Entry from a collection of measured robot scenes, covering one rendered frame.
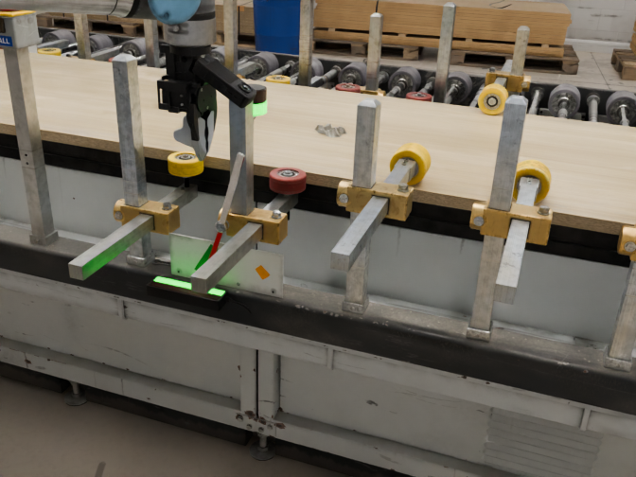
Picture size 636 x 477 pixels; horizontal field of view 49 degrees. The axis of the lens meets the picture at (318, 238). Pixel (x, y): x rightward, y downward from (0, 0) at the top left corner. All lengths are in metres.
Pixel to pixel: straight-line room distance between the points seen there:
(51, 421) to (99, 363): 0.23
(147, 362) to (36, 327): 0.38
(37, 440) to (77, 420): 0.13
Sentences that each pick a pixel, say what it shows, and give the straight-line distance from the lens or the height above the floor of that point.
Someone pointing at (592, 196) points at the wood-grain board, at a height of 0.90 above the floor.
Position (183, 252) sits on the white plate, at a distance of 1.52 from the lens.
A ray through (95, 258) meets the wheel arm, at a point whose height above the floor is 0.83.
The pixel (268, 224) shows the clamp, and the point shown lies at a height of 0.86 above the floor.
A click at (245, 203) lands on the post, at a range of 1.41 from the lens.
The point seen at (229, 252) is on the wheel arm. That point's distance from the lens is 1.30.
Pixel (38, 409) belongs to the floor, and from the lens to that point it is 2.39.
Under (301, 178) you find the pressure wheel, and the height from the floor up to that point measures 0.91.
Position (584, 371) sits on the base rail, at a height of 0.69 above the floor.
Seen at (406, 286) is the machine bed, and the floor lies 0.66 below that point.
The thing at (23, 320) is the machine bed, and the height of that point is 0.26.
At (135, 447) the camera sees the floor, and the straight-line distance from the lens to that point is 2.18.
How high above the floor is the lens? 1.46
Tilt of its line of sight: 26 degrees down
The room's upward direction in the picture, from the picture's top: 2 degrees clockwise
